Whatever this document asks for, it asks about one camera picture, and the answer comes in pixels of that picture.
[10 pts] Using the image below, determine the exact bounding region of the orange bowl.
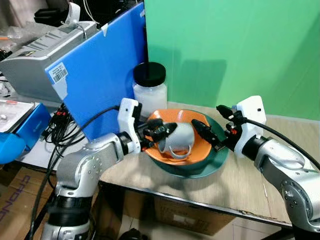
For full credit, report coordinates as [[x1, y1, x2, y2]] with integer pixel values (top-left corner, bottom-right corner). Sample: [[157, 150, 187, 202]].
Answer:
[[142, 109, 217, 164]]

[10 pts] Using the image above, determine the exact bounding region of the grey mug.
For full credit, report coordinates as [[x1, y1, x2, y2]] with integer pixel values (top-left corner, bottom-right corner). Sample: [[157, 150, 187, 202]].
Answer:
[[157, 121, 197, 161]]

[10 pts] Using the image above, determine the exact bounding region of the dark green plate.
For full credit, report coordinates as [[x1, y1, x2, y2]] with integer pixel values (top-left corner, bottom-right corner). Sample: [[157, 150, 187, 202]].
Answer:
[[150, 113, 231, 179]]

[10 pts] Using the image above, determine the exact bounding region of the white jar with black lid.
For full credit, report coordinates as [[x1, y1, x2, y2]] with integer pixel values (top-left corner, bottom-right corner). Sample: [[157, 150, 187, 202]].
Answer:
[[132, 62, 169, 119]]

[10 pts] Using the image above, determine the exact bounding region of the green plastic board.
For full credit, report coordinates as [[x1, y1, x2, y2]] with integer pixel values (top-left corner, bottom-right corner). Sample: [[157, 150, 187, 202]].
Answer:
[[143, 0, 320, 121]]

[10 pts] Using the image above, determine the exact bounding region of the blue plastic board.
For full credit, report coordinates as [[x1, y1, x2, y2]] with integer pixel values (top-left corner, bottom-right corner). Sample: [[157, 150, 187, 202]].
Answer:
[[46, 2, 149, 142]]

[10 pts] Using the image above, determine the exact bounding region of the plain cardboard box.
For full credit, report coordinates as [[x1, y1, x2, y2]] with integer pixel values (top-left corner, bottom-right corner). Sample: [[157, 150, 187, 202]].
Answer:
[[152, 195, 237, 236]]

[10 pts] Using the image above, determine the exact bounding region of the white barcode label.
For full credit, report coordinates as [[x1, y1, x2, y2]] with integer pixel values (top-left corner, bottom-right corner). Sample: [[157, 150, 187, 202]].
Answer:
[[49, 62, 69, 100]]

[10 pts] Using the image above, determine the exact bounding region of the blue box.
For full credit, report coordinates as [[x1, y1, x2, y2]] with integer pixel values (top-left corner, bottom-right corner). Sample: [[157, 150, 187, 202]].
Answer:
[[17, 102, 53, 152]]

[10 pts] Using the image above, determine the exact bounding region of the white flat tray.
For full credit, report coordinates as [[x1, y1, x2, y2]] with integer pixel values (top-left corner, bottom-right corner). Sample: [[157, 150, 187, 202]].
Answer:
[[0, 98, 36, 134]]

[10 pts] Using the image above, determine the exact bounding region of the grey printer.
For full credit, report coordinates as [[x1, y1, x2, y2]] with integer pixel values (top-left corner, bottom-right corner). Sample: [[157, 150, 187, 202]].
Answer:
[[0, 20, 99, 104]]

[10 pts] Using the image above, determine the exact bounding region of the light blue plastic object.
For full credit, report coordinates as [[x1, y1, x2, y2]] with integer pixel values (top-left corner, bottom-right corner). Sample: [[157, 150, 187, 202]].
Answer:
[[0, 132, 27, 165]]

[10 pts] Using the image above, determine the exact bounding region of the cardboard box with purple print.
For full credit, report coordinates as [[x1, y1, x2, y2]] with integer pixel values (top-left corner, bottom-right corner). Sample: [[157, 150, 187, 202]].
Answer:
[[0, 167, 57, 240]]

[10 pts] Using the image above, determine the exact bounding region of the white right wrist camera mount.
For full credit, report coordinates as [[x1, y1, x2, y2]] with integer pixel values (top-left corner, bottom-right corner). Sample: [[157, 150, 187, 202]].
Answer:
[[232, 95, 266, 159]]

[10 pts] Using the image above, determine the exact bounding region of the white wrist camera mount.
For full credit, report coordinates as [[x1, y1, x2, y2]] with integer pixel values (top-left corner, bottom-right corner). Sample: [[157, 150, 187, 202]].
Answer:
[[232, 95, 266, 159], [118, 98, 144, 155]]

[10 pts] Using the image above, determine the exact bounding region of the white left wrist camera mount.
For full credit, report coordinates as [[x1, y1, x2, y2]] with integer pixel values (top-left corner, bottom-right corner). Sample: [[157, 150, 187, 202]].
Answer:
[[118, 98, 144, 155]]

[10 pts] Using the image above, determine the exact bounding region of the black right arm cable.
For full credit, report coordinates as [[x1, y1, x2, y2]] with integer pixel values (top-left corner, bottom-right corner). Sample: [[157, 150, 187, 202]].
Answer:
[[241, 118, 320, 170]]

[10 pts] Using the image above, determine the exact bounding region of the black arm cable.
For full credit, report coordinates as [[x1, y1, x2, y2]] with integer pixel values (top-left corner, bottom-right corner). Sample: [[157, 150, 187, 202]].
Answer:
[[241, 118, 320, 170], [29, 105, 122, 240]]

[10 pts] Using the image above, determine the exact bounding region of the black cable bundle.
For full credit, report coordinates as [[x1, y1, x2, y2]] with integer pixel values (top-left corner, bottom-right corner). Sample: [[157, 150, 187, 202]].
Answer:
[[42, 105, 83, 147]]

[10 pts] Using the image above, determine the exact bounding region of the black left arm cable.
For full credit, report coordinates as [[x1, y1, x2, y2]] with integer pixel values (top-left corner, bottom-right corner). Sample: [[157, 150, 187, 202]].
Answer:
[[29, 105, 122, 240]]

